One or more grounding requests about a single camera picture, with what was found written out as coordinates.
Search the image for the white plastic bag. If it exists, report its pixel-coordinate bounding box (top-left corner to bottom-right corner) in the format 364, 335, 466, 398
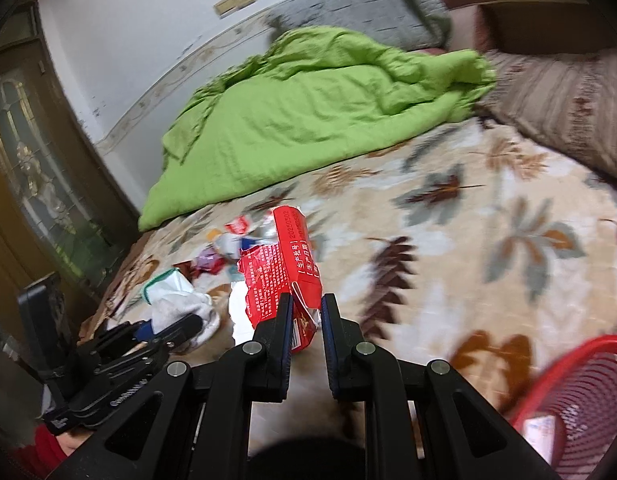
142, 267, 222, 350

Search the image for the grey pillow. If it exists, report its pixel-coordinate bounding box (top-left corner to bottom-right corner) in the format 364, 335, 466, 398
265, 0, 453, 54

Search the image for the green quilt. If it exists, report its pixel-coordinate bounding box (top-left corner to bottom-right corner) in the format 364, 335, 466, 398
137, 25, 499, 232

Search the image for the dark wooden glass door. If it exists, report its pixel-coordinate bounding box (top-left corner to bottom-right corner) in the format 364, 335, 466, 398
0, 0, 142, 343

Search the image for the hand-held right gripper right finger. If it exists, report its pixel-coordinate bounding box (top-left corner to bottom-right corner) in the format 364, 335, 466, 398
321, 293, 560, 480

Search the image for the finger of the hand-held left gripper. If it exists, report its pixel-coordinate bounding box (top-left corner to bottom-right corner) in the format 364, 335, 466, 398
91, 320, 156, 350
153, 313, 205, 347

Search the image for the brown cardboard box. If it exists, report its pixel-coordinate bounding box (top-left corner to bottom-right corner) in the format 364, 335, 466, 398
435, 0, 611, 57

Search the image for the brown striped pillow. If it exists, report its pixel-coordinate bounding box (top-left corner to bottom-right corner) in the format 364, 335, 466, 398
474, 47, 617, 187

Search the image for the silver white wrapper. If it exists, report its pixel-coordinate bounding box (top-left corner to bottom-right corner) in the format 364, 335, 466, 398
212, 227, 276, 262

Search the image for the red snack packet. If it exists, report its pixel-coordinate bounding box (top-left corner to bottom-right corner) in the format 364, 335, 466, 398
228, 205, 323, 357

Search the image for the leaf-print bed blanket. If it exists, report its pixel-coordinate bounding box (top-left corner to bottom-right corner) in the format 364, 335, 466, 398
77, 115, 617, 480

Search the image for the red and white carton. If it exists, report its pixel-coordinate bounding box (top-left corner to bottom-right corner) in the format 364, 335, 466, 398
223, 214, 255, 237

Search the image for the person's left forearm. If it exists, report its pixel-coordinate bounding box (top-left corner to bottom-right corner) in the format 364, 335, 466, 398
7, 422, 95, 480

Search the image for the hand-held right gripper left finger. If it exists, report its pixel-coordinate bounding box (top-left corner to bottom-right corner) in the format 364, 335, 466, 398
49, 292, 295, 480

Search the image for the beige wall plate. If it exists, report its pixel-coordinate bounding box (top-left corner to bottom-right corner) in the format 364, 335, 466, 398
213, 0, 258, 18

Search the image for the purple paper wrapper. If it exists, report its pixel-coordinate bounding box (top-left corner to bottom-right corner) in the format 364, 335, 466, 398
190, 244, 225, 279

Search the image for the white packet in basket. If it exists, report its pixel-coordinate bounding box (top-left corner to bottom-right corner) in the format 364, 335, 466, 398
522, 414, 570, 467

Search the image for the red plastic basket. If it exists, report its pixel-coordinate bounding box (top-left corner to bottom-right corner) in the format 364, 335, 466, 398
505, 333, 617, 480

